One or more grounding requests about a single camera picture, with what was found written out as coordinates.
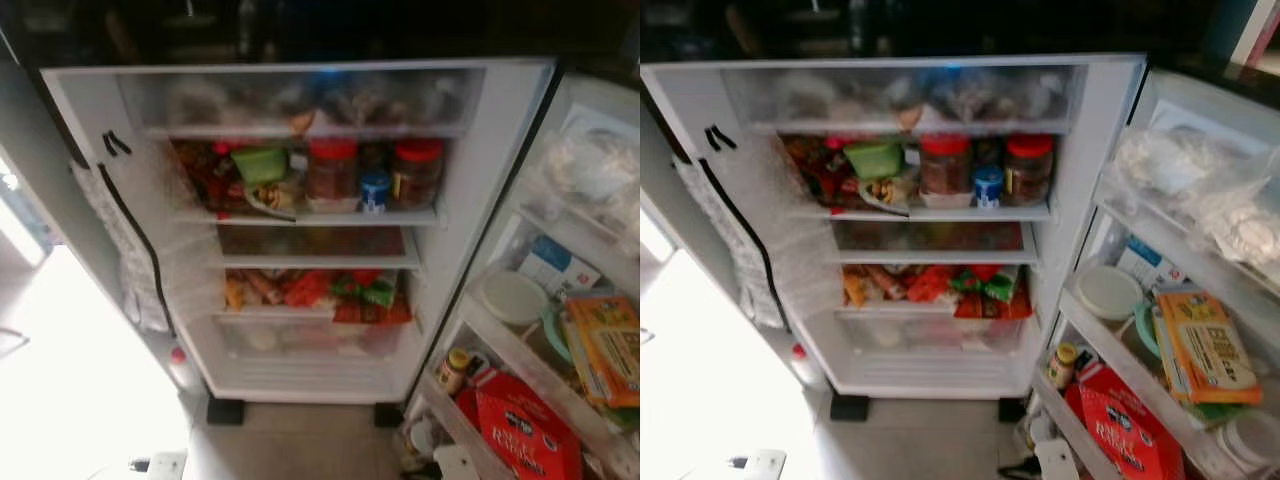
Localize black fridge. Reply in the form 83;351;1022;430
20;0;621;429
640;0;1151;424

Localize glass fridge shelf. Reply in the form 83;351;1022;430
175;205;441;226
785;200;1056;223

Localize white plastic bag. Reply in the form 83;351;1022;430
1190;170;1280;266
1113;128;1216;196
545;130;640;216

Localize blue and white carton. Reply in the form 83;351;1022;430
518;235;601;296
1115;235;1179;293

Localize white lace cloth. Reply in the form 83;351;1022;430
70;160;173;333
675;158;791;331

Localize orange box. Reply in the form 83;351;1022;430
1152;285;1263;406
565;290;640;409

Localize green bowl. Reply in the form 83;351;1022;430
1133;298;1166;359
540;300;576;366

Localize white round lid container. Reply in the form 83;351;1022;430
478;270;549;326
1075;263;1144;323

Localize red food packages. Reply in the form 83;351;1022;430
175;140;241;213
782;135;851;209

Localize white jug red cap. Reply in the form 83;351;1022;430
788;342;823;391
165;345;201;391

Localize red box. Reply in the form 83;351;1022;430
1063;362;1186;480
472;368;583;480

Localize small jar yellow lid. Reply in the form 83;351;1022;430
1045;342;1079;391
437;347;471;396

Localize red lid jar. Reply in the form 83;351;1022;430
305;138;359;213
1003;134;1056;206
390;138;444;209
918;134;973;208

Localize clear chiller tray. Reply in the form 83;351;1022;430
120;68;486;137
722;65;1089;136

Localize green plastic container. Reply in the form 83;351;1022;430
232;146;289;186
843;140;906;181

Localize plate with food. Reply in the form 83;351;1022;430
245;178;306;221
858;175;919;216

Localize small blue can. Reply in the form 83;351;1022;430
972;165;1004;209
360;170;391;213

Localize flat red packet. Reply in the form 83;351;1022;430
335;300;411;324
955;295;1031;321

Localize green vegetable pack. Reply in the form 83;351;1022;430
335;275;396;309
950;268;1019;304

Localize red vegetable bag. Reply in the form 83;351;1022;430
905;265;951;304
285;270;331;309

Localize clear crisper drawer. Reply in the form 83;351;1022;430
215;315;411;361
835;310;1031;356

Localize white plastic tub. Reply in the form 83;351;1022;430
1210;405;1280;471

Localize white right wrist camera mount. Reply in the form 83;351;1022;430
432;445;479;480
1033;440;1079;480

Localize black cord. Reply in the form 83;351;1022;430
97;160;173;336

